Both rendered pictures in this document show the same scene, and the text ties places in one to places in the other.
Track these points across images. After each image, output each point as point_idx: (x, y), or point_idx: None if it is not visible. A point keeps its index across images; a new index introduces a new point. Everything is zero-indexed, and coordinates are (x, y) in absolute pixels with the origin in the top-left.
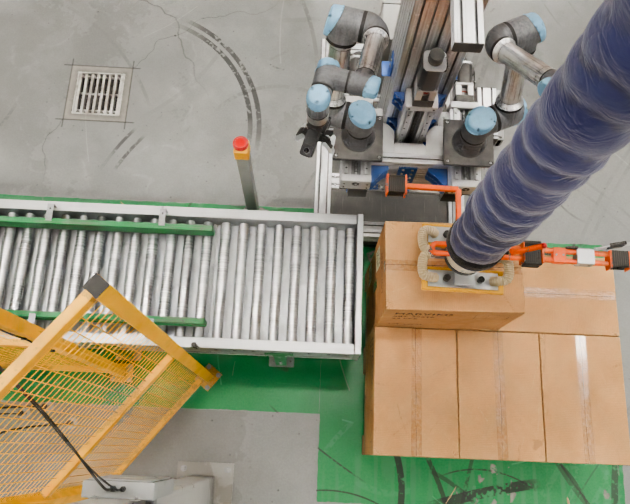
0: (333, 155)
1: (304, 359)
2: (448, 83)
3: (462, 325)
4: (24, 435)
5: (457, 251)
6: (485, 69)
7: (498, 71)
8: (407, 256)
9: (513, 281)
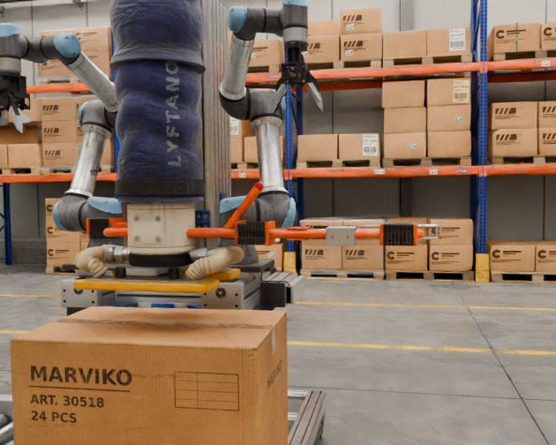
0: (64, 263)
1: None
2: (206, 187)
3: None
4: None
5: (117, 166)
6: (366, 437)
7: (382, 439)
8: (95, 318)
9: (251, 331)
